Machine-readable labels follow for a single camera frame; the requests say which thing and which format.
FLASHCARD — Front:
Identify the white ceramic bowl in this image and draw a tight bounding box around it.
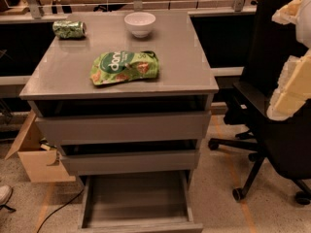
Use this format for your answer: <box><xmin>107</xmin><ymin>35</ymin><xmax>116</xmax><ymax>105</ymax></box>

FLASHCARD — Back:
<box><xmin>124</xmin><ymin>12</ymin><xmax>156</xmax><ymax>38</ymax></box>

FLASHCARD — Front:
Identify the grey top drawer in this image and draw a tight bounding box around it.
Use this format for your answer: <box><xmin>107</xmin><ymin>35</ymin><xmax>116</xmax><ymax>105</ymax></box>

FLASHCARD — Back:
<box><xmin>36</xmin><ymin>112</ymin><xmax>211</xmax><ymax>146</ymax></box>

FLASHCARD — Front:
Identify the open cardboard box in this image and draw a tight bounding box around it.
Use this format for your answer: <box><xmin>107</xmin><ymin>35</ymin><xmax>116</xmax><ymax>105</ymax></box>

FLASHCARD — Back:
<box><xmin>5</xmin><ymin>111</ymin><xmax>76</xmax><ymax>183</ymax></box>

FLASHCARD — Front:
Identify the black floor cable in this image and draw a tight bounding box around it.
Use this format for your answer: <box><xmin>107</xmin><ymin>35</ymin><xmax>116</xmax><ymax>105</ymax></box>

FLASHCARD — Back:
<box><xmin>35</xmin><ymin>186</ymin><xmax>86</xmax><ymax>233</ymax></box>

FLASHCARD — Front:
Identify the black office chair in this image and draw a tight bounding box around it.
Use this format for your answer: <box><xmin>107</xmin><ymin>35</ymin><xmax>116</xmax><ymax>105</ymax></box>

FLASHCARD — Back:
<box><xmin>208</xmin><ymin>0</ymin><xmax>311</xmax><ymax>205</ymax></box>

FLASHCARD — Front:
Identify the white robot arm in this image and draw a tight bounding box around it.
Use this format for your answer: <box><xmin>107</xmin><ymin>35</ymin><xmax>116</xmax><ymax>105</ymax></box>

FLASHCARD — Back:
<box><xmin>266</xmin><ymin>0</ymin><xmax>311</xmax><ymax>121</ymax></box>

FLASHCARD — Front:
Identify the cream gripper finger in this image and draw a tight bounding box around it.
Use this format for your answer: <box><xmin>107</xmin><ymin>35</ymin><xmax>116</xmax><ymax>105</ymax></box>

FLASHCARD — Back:
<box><xmin>272</xmin><ymin>0</ymin><xmax>303</xmax><ymax>25</ymax></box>
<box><xmin>266</xmin><ymin>55</ymin><xmax>311</xmax><ymax>120</ymax></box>

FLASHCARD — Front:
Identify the green soda can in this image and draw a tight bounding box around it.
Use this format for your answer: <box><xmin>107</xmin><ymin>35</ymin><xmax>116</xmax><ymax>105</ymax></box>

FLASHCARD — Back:
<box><xmin>52</xmin><ymin>20</ymin><xmax>86</xmax><ymax>39</ymax></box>

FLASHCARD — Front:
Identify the white shoe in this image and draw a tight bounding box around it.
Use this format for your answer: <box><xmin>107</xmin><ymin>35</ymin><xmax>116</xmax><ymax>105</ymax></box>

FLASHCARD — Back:
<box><xmin>0</xmin><ymin>185</ymin><xmax>13</xmax><ymax>205</ymax></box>

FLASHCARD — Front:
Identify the grey middle drawer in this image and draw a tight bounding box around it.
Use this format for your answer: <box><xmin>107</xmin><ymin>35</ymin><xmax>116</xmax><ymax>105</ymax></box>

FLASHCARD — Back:
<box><xmin>61</xmin><ymin>150</ymin><xmax>199</xmax><ymax>176</ymax></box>

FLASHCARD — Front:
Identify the grey drawer cabinet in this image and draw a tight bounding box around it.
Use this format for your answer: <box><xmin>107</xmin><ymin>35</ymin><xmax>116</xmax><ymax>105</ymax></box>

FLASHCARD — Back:
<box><xmin>20</xmin><ymin>12</ymin><xmax>218</xmax><ymax>176</ymax></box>

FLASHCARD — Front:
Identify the green rice chip bag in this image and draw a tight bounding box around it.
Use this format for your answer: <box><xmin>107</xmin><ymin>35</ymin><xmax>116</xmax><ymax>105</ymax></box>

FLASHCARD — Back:
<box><xmin>90</xmin><ymin>50</ymin><xmax>159</xmax><ymax>85</ymax></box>

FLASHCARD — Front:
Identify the grey open bottom drawer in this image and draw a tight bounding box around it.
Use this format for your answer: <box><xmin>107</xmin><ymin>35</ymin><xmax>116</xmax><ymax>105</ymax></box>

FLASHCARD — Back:
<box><xmin>78</xmin><ymin>171</ymin><xmax>203</xmax><ymax>233</ymax></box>

